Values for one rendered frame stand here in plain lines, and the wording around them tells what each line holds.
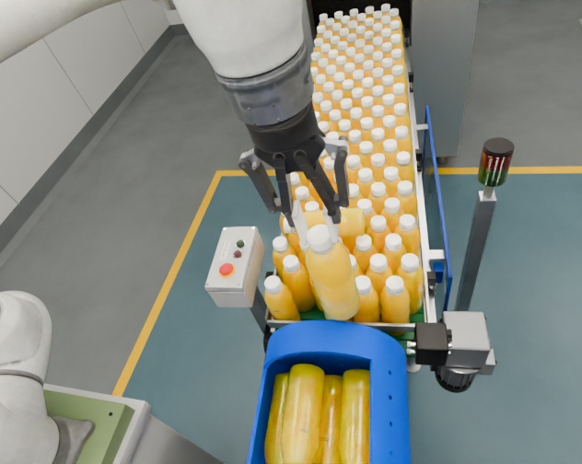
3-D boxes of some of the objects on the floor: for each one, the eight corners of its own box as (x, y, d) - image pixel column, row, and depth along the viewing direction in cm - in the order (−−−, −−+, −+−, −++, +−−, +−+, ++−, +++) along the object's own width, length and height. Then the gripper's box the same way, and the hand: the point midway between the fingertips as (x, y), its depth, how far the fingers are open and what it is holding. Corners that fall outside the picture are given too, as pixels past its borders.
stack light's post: (444, 370, 183) (480, 202, 102) (443, 361, 186) (477, 190, 104) (453, 370, 182) (497, 201, 101) (452, 362, 185) (494, 190, 103)
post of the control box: (299, 400, 188) (234, 282, 113) (300, 391, 190) (237, 270, 116) (308, 400, 187) (248, 282, 112) (308, 391, 189) (250, 270, 115)
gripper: (194, 136, 42) (263, 261, 60) (354, 113, 38) (378, 255, 56) (211, 94, 47) (271, 221, 65) (355, 68, 42) (377, 213, 60)
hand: (316, 223), depth 58 cm, fingers closed on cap, 4 cm apart
